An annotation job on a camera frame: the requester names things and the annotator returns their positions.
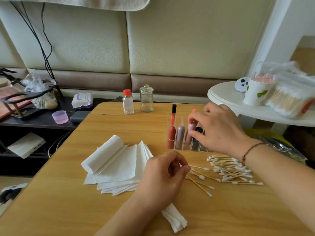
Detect person's left hand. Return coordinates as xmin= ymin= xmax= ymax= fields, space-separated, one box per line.
xmin=133 ymin=151 xmax=192 ymax=209

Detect person's right hand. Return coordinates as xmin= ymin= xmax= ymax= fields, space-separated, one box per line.
xmin=188 ymin=102 xmax=252 ymax=158

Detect red lipstick dusty pink tube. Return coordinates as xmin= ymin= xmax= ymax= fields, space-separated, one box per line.
xmin=185 ymin=123 xmax=197 ymax=148

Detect white tissue sheet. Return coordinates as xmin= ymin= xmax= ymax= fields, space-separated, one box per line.
xmin=161 ymin=203 xmax=188 ymax=233

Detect red lipstick mauve tube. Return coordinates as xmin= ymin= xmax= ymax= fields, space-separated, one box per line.
xmin=176 ymin=125 xmax=186 ymax=149

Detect pile of cotton swabs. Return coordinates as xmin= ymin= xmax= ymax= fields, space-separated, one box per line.
xmin=207 ymin=155 xmax=264 ymax=186

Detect stack of white tissues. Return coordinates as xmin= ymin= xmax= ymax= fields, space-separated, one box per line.
xmin=81 ymin=135 xmax=154 ymax=196

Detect clear acrylic lipstick organizer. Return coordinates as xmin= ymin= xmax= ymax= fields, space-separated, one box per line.
xmin=171 ymin=104 xmax=207 ymax=151

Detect person's left forearm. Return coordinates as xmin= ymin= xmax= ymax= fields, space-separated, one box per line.
xmin=96 ymin=199 xmax=163 ymax=236

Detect person's right forearm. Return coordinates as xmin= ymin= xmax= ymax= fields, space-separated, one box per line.
xmin=241 ymin=140 xmax=315 ymax=231

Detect white round side table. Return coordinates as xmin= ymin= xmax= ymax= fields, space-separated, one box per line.
xmin=207 ymin=81 xmax=315 ymax=127

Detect white panda figure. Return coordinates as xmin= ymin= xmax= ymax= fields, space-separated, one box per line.
xmin=234 ymin=77 xmax=249 ymax=92

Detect white mug green leaf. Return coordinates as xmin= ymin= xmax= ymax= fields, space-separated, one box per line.
xmin=243 ymin=73 xmax=276 ymax=107

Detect yellow-green bin with bag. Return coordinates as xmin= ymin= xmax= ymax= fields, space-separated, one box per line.
xmin=246 ymin=128 xmax=308 ymax=163

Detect glass jar with lid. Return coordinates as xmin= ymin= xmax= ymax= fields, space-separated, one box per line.
xmin=139 ymin=84 xmax=154 ymax=112

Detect clear bottle red cap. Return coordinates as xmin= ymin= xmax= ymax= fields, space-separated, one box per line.
xmin=122 ymin=89 xmax=135 ymax=115

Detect beige padded backrest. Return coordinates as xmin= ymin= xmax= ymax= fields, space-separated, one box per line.
xmin=0 ymin=2 xmax=276 ymax=96

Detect wet wipes pack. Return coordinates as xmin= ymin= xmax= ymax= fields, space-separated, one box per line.
xmin=71 ymin=92 xmax=94 ymax=109

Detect small purple plastic cup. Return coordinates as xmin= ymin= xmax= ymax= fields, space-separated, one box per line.
xmin=52 ymin=110 xmax=69 ymax=124

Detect black low shelf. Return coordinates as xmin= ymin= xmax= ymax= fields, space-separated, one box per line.
xmin=0 ymin=96 xmax=119 ymax=177

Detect white power bank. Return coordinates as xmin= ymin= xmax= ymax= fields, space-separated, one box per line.
xmin=7 ymin=132 xmax=46 ymax=159

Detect crumpled clear plastic bag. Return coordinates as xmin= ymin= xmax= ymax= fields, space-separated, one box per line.
xmin=24 ymin=71 xmax=59 ymax=110

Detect pink tray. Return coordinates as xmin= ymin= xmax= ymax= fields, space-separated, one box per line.
xmin=0 ymin=88 xmax=32 ymax=121

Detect black clip tool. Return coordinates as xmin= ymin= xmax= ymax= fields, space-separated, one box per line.
xmin=0 ymin=68 xmax=18 ymax=87

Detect thin wrist bracelet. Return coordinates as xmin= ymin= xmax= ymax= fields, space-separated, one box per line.
xmin=241 ymin=141 xmax=266 ymax=166

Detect black cables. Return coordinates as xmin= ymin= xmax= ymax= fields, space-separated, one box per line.
xmin=10 ymin=2 xmax=60 ymax=96

